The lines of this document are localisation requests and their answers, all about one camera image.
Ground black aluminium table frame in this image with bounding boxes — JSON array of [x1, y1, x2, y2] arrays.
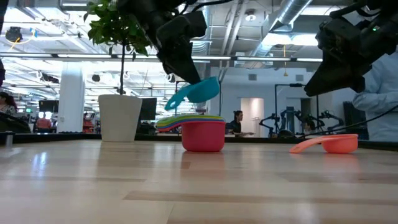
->
[[0, 132, 398, 152]]

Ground green leafy plant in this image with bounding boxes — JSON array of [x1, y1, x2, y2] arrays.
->
[[83, 0, 153, 96]]

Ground white plant pot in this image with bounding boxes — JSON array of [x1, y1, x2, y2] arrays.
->
[[98, 94, 143, 143]]

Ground orange measuring cup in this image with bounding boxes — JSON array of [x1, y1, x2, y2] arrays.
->
[[289, 134, 359, 154]]

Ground black background robot arms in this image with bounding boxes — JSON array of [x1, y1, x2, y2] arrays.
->
[[259, 106, 345, 139]]

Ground black metal stand frame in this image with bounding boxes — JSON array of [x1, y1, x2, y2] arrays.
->
[[274, 83, 320, 138]]

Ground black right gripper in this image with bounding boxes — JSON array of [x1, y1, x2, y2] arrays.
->
[[303, 14, 398, 97]]

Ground green measuring cup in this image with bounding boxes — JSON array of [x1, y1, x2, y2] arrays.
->
[[159, 114, 224, 123]]

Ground black monitor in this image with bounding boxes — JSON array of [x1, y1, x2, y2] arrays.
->
[[38, 100, 60, 114], [138, 97, 158, 122]]

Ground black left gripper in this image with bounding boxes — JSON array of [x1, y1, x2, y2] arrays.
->
[[130, 9, 208, 85]]

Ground teal measuring cup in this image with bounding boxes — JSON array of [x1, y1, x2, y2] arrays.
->
[[164, 76, 221, 111]]

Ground red measuring cup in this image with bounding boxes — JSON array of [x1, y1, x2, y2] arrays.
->
[[157, 120, 227, 153]]

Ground light blue measuring cup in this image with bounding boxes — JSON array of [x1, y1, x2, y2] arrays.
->
[[156, 118, 226, 129]]

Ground silver ventilation duct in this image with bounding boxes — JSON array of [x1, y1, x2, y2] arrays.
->
[[242, 0, 313, 70]]

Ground person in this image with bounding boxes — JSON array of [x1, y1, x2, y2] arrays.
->
[[35, 112, 53, 132], [228, 110, 256, 138], [0, 91, 18, 116], [352, 51, 398, 142]]

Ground white column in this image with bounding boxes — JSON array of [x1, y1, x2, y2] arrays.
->
[[57, 61, 86, 134]]

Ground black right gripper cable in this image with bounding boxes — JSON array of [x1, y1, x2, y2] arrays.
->
[[297, 104, 398, 139]]

